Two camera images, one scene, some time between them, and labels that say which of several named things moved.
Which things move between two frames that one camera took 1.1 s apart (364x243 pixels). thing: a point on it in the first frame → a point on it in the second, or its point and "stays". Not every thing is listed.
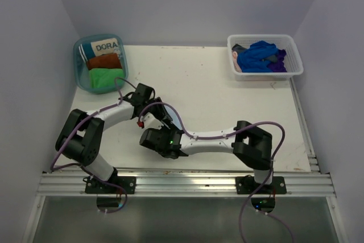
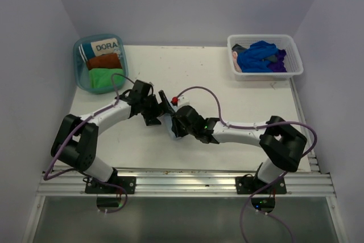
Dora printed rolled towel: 98,48 stays
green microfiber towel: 105,78 stays
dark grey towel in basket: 238,48 stays
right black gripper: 164,128 → 176,128
